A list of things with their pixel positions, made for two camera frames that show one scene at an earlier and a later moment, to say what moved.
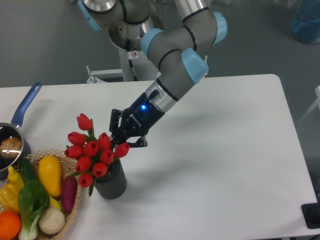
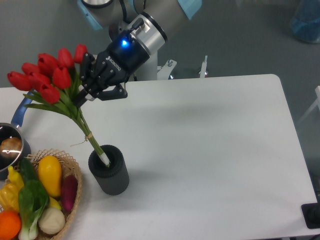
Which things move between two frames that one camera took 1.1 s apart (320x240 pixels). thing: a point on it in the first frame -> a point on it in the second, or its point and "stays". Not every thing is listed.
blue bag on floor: x=305 y=23 stays
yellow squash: x=50 y=172 stays
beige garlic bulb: x=51 y=220 stays
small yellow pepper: x=15 y=178 stays
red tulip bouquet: x=95 y=153 -> x=57 y=78
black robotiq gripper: x=140 y=118 -> x=115 y=65
